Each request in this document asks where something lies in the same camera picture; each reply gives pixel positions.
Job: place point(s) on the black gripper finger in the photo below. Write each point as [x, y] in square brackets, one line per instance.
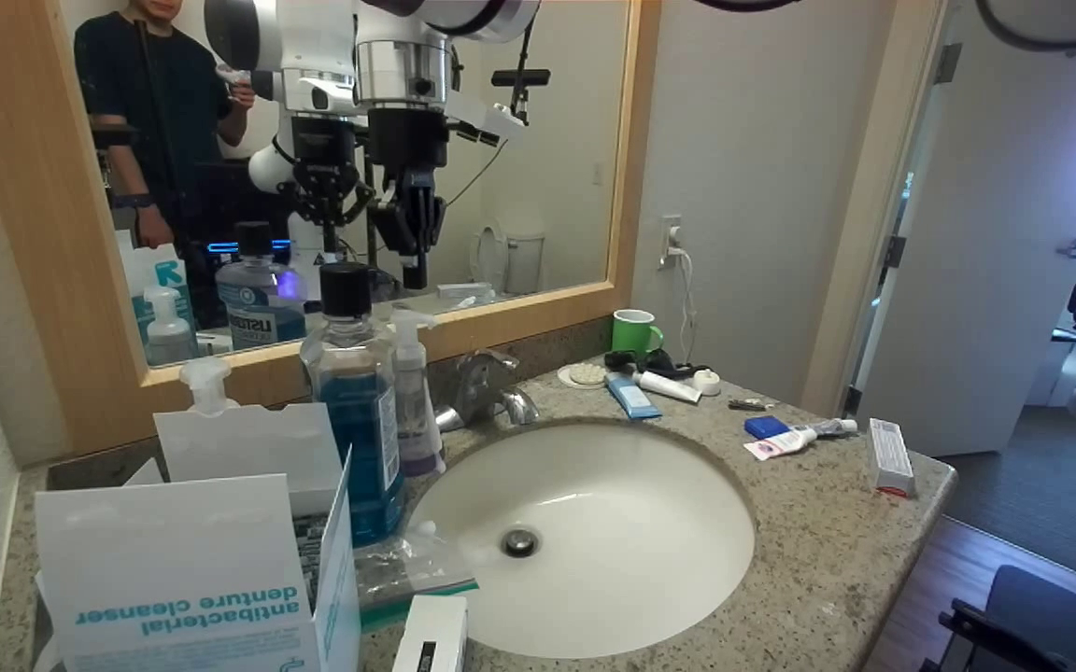
[414, 255]
[436, 211]

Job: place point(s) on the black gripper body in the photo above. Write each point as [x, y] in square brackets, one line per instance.
[410, 139]

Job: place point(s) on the clear pump soap bottle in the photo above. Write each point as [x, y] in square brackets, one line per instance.
[414, 397]

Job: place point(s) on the blue mouthwash bottle black cap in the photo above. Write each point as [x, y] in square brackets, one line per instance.
[356, 435]

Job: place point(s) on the translucent pump bottle top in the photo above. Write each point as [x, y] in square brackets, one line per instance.
[207, 384]

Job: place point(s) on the chrome faucet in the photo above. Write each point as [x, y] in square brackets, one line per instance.
[483, 394]

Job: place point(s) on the round white dimpled disc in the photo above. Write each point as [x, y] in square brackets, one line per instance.
[582, 373]

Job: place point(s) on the green mug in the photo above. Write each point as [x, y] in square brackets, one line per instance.
[628, 332]

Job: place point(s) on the white plug-in charger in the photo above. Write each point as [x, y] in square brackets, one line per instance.
[670, 242]

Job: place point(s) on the blue cosmetic tube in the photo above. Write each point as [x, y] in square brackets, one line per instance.
[628, 397]

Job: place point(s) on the plain white box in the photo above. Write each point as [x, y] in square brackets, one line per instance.
[244, 451]

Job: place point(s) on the white cosmetic tube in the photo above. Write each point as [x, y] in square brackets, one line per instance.
[668, 384]

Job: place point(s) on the chrome sink drain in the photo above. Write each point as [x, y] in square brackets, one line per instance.
[521, 543]

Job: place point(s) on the clear plastic bag green edge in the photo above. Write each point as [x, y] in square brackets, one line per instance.
[414, 563]

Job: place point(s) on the small round white container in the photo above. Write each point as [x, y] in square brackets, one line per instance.
[704, 380]

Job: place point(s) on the white oval sink basin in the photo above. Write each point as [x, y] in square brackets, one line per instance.
[625, 547]

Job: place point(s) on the small slim stick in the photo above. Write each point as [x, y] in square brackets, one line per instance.
[746, 404]

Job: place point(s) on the white box black label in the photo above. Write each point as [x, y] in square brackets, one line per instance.
[427, 634]

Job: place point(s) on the small blue floss case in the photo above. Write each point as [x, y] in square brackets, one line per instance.
[765, 428]

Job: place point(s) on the white denture cleanser box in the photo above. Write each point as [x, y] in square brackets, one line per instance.
[171, 571]

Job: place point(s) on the white and red small pack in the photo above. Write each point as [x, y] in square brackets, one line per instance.
[779, 446]

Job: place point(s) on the silver toothpaste tube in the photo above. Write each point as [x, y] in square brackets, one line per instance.
[836, 428]

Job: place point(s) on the white door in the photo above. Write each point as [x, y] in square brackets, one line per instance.
[1011, 246]

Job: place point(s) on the silver wrist camera bar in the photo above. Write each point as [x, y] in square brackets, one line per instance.
[483, 120]

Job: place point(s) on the wooden framed wall mirror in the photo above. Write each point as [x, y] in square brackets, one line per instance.
[15, 188]

